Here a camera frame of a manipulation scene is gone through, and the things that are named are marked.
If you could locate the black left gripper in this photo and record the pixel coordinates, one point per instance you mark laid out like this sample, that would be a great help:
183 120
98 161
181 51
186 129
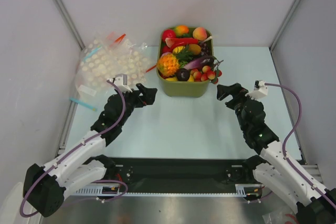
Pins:
148 95

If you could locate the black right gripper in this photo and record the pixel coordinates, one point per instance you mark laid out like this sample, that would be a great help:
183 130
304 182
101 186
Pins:
235 100

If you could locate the toy pineapple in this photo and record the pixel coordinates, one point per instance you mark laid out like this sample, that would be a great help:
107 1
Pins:
171 62

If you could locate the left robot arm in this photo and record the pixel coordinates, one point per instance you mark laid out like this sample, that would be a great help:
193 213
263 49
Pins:
47 186

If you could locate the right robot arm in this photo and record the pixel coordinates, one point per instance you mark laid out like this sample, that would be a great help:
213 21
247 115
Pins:
272 165

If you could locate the pile of dotted zip bags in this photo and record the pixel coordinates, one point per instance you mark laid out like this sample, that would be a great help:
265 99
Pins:
106 57

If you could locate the blue zip bag slider strip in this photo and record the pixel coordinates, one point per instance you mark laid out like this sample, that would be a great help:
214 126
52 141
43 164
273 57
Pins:
83 104

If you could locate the bag of red items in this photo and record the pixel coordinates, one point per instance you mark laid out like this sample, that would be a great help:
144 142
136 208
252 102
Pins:
280 217

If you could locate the green plastic fruit bin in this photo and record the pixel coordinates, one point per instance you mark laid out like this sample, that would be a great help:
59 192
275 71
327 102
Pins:
174 88

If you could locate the toy lychee cluster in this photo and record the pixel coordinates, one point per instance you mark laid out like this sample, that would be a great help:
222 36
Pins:
206 73

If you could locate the purple toy eggplant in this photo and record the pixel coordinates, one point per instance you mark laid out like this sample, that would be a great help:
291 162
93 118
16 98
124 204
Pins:
200 62

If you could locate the dark purple toy plum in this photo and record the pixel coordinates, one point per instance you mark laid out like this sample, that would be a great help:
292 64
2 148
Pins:
183 74

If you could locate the toy purple grapes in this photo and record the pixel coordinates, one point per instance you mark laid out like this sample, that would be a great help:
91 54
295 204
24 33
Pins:
204 48

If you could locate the brown toy kiwi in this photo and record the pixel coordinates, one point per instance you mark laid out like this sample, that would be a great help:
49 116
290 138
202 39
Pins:
195 49

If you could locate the toy watermelon slice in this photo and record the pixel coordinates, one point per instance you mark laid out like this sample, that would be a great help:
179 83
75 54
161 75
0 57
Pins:
171 41

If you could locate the red toy chili pepper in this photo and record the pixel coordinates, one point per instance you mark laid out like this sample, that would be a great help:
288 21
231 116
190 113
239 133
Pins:
183 42

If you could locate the red toy apple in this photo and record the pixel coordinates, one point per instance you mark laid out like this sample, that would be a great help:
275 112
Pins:
168 33

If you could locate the toy peach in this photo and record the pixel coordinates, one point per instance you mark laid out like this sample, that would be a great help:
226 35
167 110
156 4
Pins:
200 33

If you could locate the orange toy mango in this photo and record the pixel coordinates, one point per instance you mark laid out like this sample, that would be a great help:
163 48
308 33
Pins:
180 30

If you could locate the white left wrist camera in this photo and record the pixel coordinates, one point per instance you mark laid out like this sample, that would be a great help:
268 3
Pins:
121 82

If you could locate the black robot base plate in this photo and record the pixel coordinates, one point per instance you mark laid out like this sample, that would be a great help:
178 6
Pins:
171 170

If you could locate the white cable duct strip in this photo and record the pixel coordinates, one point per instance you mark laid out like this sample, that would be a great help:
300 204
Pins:
206 189

